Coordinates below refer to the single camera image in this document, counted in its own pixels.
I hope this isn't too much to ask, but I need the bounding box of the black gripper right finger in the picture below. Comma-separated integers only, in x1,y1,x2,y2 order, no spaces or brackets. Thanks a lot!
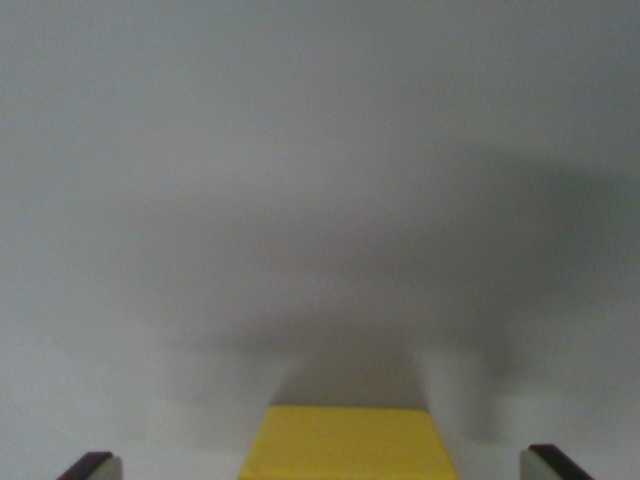
519,444,597,480

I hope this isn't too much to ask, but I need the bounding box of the yellow cube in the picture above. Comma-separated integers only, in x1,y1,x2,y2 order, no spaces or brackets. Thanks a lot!
237,405,460,480

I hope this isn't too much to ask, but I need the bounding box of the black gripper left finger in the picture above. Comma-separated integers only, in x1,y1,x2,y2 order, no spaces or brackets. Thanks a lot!
55,451,124,480

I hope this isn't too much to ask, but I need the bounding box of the grey plastic bin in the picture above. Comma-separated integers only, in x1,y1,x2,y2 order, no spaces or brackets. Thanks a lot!
0,0,640,480

